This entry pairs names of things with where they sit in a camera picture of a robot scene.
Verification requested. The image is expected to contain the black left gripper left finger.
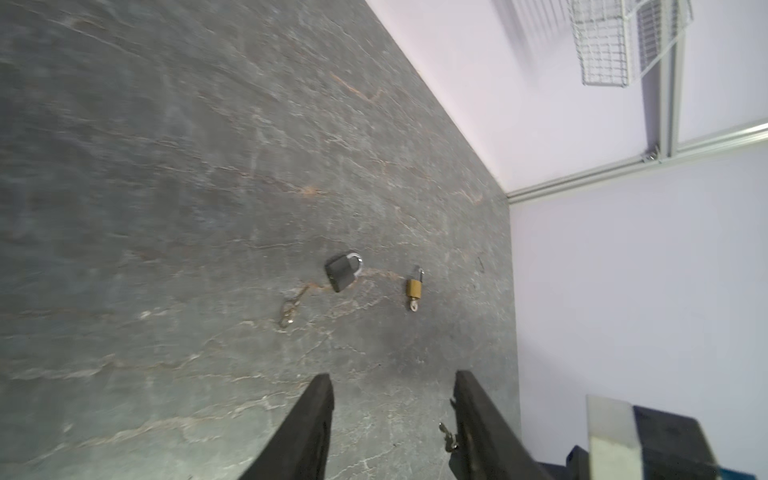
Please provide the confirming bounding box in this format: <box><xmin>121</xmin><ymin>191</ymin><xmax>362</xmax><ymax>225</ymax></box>
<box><xmin>240</xmin><ymin>373</ymin><xmax>335</xmax><ymax>480</ymax></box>

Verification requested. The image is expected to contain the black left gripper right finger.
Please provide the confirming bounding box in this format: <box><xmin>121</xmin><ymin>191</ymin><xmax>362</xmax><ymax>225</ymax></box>
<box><xmin>453</xmin><ymin>370</ymin><xmax>550</xmax><ymax>480</ymax></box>

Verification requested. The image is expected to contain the small silver key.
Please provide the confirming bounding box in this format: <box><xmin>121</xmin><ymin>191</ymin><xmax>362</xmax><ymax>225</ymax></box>
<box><xmin>438</xmin><ymin>422</ymin><xmax>459</xmax><ymax>453</ymax></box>

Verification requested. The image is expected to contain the brass padlock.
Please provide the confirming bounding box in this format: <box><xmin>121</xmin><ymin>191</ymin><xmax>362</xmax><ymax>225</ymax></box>
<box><xmin>406</xmin><ymin>267</ymin><xmax>424</xmax><ymax>312</ymax></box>

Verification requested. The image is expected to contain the silver key bunch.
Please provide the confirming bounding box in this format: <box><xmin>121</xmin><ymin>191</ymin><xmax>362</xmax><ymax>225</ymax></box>
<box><xmin>279</xmin><ymin>284</ymin><xmax>312</xmax><ymax>328</ymax></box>

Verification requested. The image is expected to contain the black padlock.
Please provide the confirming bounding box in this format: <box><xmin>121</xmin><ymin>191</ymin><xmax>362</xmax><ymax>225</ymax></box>
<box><xmin>325</xmin><ymin>252</ymin><xmax>363</xmax><ymax>293</ymax></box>

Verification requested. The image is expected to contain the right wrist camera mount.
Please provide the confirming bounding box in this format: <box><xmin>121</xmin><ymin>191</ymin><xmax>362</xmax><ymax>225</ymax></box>
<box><xmin>540</xmin><ymin>395</ymin><xmax>756</xmax><ymax>479</ymax></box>

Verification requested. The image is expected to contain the aluminium enclosure frame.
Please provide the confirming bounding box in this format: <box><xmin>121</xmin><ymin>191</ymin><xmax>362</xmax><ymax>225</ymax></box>
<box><xmin>507</xmin><ymin>36</ymin><xmax>767</xmax><ymax>206</ymax></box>

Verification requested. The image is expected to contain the white wire shelf basket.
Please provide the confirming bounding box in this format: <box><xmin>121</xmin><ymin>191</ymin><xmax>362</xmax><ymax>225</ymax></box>
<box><xmin>569</xmin><ymin>0</ymin><xmax>693</xmax><ymax>88</ymax></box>

